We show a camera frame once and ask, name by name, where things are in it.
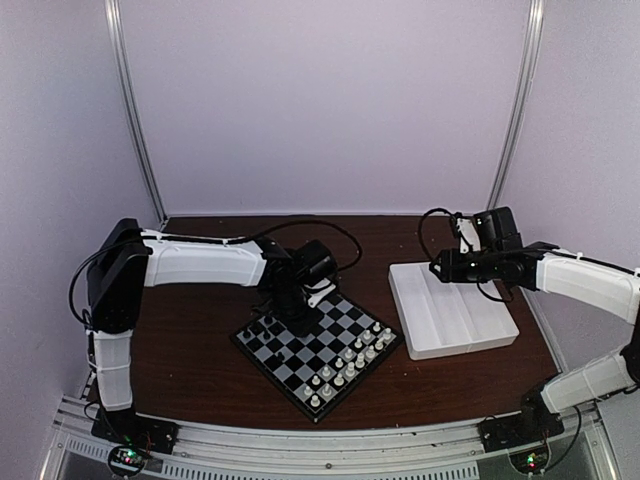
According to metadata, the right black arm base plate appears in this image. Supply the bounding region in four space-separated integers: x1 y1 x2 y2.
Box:
478 393 564 452

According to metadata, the left aluminium frame post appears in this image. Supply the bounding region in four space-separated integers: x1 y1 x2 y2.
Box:
104 0 169 226

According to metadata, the aluminium frame post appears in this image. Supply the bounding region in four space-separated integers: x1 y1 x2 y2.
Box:
486 0 545 209
104 0 169 226

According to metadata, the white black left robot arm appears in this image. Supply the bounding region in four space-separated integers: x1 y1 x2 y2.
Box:
80 218 338 444

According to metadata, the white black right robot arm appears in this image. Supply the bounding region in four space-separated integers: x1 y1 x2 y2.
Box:
420 207 639 442

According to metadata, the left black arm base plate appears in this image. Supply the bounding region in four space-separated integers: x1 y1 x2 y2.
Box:
91 401 179 454

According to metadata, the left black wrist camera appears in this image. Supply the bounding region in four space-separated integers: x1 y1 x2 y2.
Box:
292 240 337 286

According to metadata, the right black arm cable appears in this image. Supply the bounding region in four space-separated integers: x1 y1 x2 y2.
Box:
418 207 514 304

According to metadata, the right aluminium frame post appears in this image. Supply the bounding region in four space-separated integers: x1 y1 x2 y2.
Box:
486 0 545 209

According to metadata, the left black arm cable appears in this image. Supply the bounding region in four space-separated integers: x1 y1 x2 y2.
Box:
219 219 363 271

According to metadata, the black white chessboard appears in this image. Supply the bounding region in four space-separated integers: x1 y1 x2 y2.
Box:
230 293 404 424

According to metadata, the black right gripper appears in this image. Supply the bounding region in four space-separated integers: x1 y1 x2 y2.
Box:
429 248 502 283

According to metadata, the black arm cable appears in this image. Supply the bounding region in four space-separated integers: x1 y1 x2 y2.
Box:
219 219 363 271
418 207 514 304

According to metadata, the front aluminium rail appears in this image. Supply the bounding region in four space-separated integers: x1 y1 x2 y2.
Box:
36 396 621 479

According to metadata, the white plastic divided tray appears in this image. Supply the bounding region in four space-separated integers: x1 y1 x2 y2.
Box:
389 263 519 361

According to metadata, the white chess piece row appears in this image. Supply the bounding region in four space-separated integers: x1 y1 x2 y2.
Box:
295 321 399 413

